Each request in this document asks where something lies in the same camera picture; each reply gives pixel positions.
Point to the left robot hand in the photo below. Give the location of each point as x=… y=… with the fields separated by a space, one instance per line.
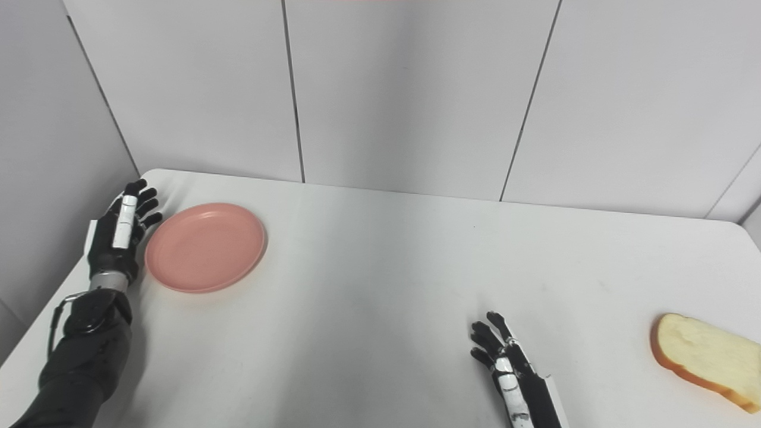
x=116 y=238

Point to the slice of bread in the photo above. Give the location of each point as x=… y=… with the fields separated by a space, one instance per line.
x=707 y=359

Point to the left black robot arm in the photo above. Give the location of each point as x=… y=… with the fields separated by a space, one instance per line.
x=83 y=356

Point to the pink plate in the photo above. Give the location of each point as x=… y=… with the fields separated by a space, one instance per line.
x=205 y=247

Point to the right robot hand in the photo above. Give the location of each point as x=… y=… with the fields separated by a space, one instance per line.
x=517 y=380

